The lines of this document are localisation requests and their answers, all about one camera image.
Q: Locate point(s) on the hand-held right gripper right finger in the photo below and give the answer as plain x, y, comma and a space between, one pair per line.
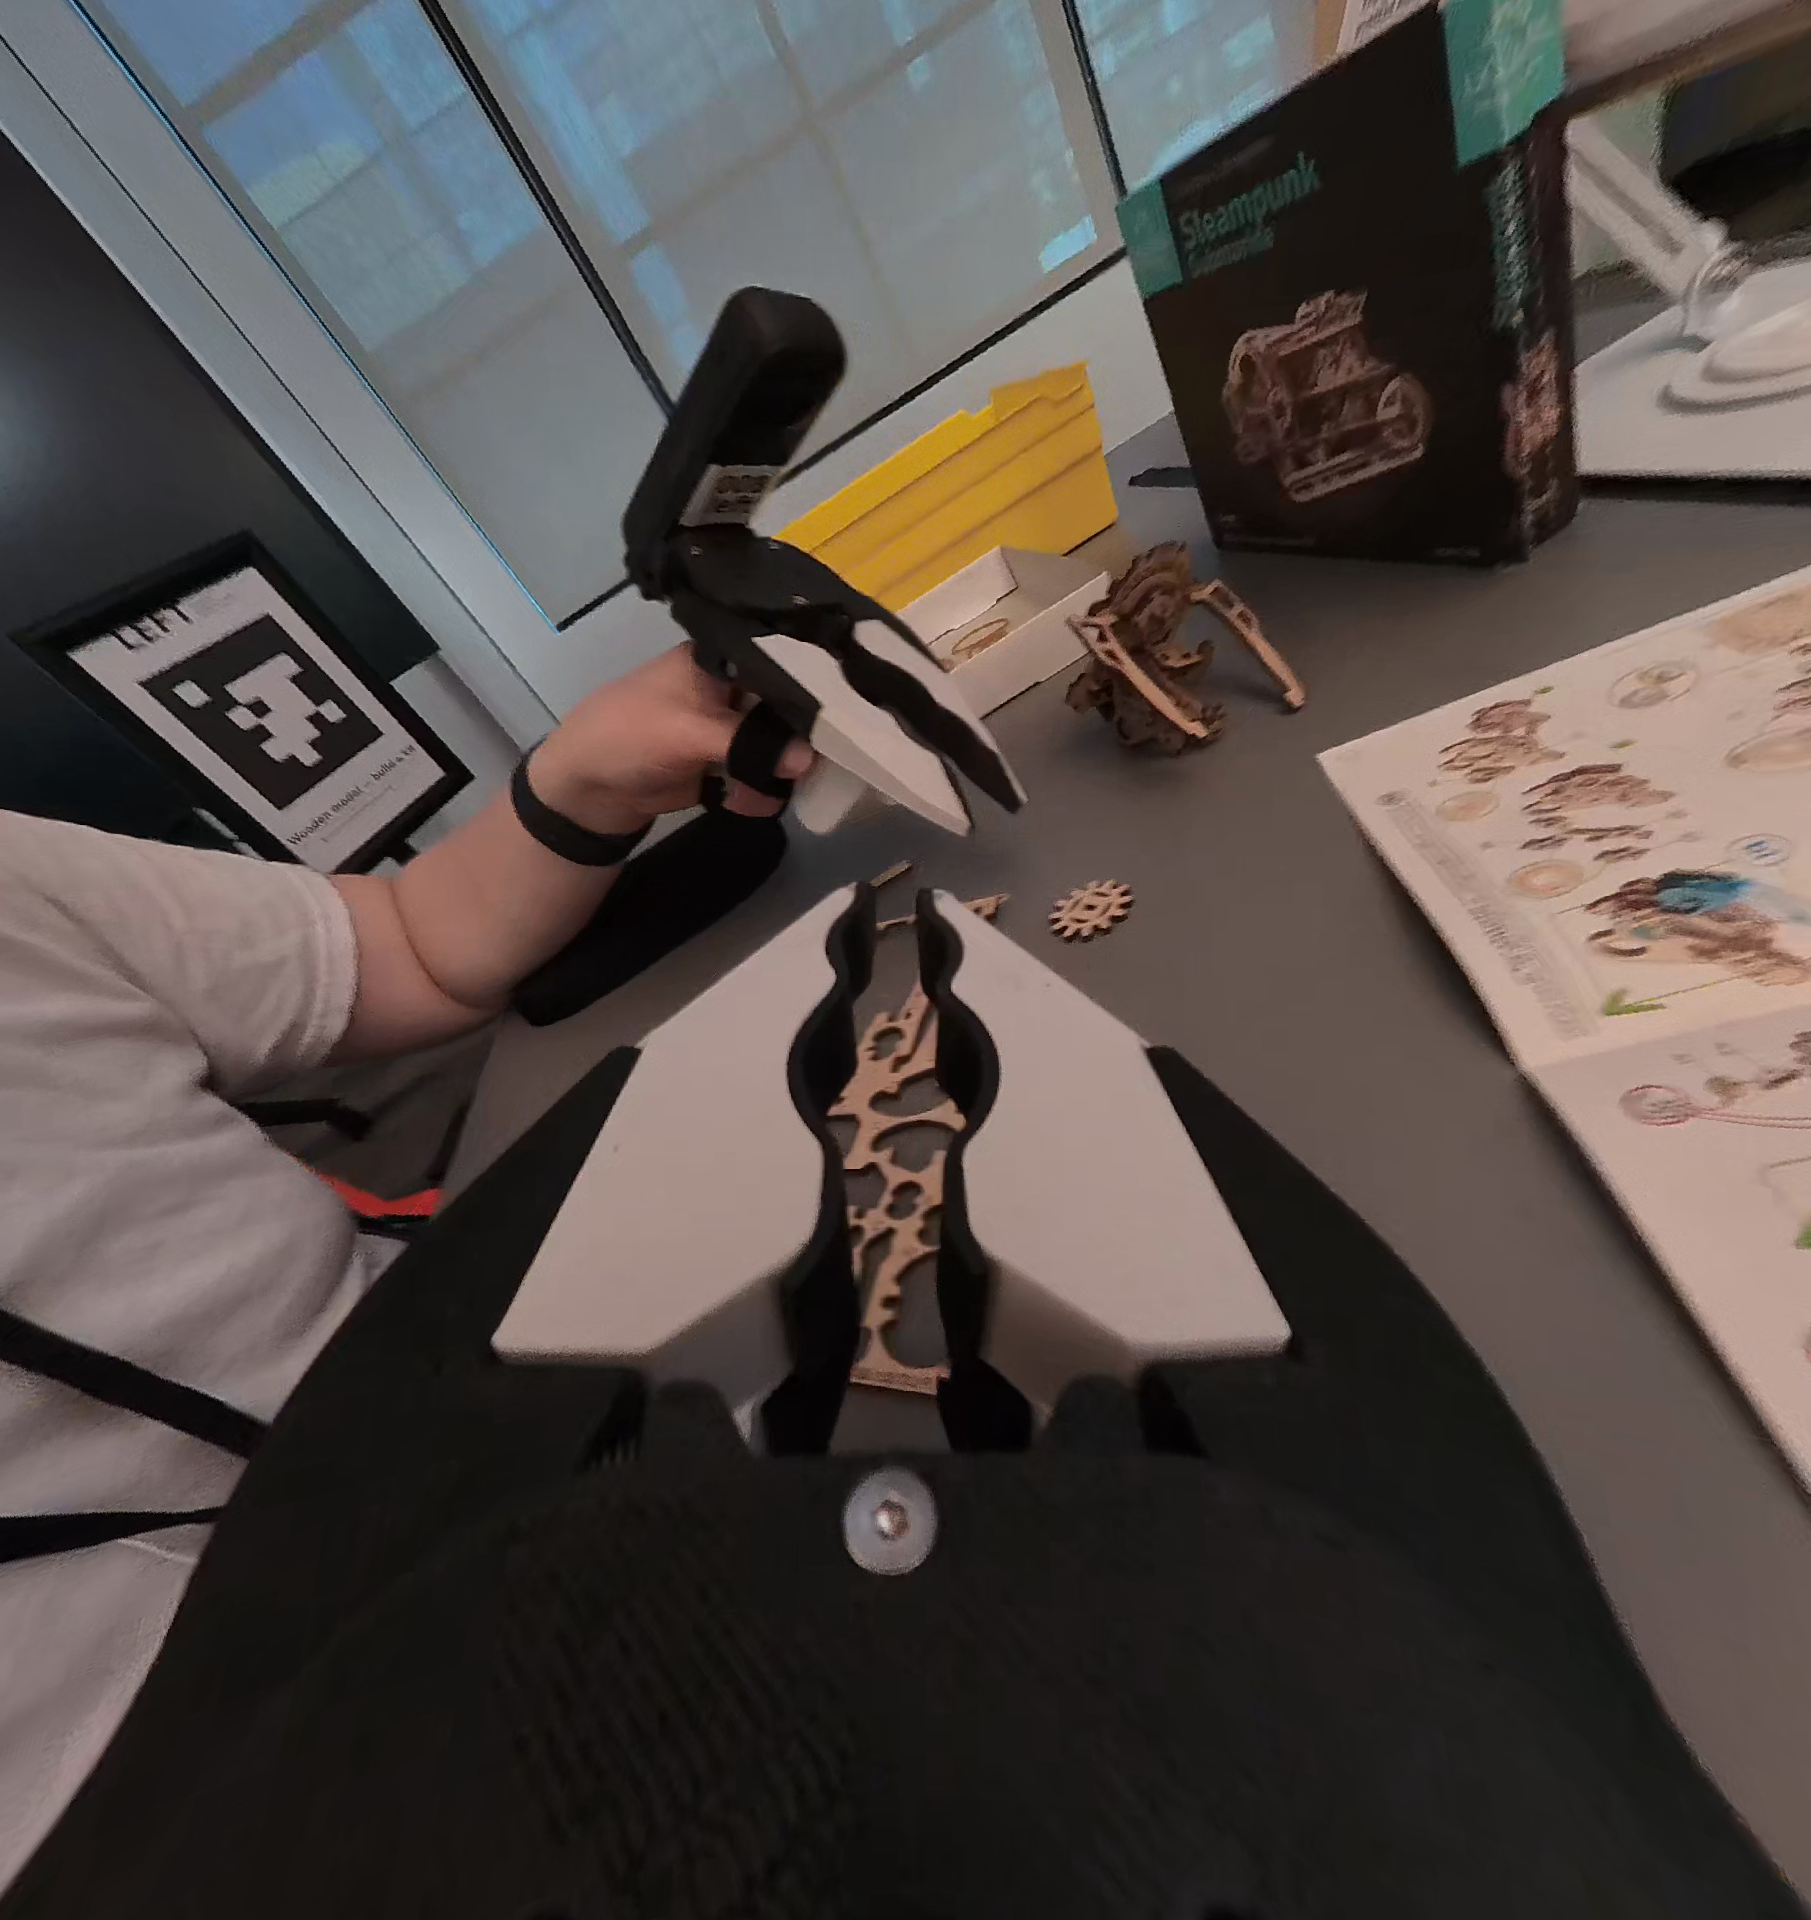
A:
1116, 1201

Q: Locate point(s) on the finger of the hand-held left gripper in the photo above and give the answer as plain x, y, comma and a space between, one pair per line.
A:
852, 720
958, 720

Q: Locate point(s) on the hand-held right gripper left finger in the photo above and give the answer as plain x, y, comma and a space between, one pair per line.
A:
666, 1201

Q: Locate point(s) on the wooden gear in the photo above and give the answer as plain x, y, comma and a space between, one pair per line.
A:
1092, 910

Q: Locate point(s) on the laser-cut wooden parts sheet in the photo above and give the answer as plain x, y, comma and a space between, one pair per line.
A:
894, 1368

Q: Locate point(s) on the person's left forearm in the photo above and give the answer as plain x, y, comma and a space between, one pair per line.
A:
440, 931

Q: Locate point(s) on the assembled wooden model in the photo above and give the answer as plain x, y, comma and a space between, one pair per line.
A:
1146, 645

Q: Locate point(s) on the black model kit box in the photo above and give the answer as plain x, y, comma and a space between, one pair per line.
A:
1356, 301

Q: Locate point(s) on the person's left hand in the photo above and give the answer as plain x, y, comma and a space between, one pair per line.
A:
620, 742

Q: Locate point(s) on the white cardboard box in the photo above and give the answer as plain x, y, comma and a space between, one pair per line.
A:
1026, 638

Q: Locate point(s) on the large glass window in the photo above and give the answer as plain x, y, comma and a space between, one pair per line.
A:
696, 194

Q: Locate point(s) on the yellow box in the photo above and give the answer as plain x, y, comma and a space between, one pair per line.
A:
966, 494

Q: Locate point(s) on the black chair armrest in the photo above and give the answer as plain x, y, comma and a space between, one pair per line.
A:
650, 931

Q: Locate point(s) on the black wristband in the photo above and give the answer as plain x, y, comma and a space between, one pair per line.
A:
560, 837

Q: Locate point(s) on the framed marker sign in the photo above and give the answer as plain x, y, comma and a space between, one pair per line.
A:
275, 705

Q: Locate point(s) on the illustrated instruction booklet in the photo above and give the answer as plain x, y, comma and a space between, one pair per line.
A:
1640, 840

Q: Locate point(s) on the large black screen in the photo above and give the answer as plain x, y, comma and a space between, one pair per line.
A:
65, 450

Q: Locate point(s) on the white flat board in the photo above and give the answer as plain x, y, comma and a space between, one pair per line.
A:
1640, 438

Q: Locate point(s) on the white curved object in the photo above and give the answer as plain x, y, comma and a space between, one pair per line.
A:
1746, 360

